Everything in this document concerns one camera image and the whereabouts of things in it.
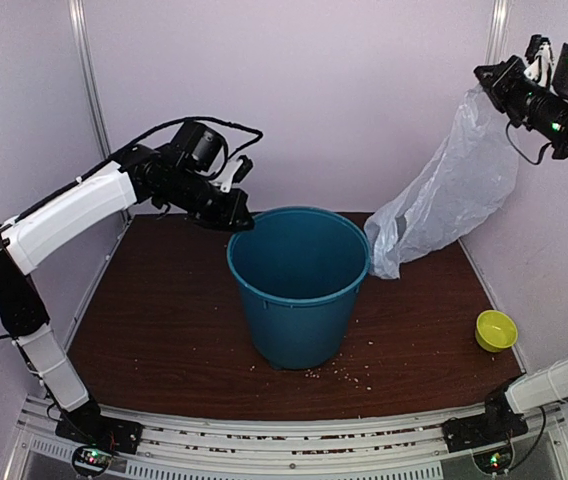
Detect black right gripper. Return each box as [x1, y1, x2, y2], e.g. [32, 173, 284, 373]
[476, 50, 568, 147]

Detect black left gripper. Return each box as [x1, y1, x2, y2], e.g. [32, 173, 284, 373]
[157, 167, 254, 231]

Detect teal plastic trash bin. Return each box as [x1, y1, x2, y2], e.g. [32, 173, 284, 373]
[227, 207, 371, 370]

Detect translucent grey plastic bag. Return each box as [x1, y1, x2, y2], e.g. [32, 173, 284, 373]
[364, 86, 519, 280]

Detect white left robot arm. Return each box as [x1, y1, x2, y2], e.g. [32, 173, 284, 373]
[0, 145, 254, 444]

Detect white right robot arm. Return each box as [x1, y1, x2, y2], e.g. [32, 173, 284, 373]
[468, 46, 568, 442]

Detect yellow plastic bowl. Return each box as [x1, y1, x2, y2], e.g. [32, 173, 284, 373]
[475, 310, 518, 353]

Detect right aluminium corner post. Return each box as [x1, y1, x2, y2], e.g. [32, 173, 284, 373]
[485, 0, 510, 64]

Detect aluminium corner post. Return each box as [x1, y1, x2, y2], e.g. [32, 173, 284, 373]
[67, 0, 133, 224]
[485, 0, 510, 64]

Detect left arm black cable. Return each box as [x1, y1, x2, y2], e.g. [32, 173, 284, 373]
[0, 115, 264, 341]

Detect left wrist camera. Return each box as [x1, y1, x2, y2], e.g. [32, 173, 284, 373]
[171, 122, 255, 194]

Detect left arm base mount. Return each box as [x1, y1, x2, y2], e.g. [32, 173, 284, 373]
[47, 397, 144, 479]

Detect left aluminium corner post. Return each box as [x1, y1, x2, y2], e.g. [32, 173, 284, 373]
[67, 0, 133, 224]

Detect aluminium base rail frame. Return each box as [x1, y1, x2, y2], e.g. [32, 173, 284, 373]
[6, 392, 568, 480]

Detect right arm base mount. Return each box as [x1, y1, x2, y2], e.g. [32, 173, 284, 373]
[442, 377, 547, 477]

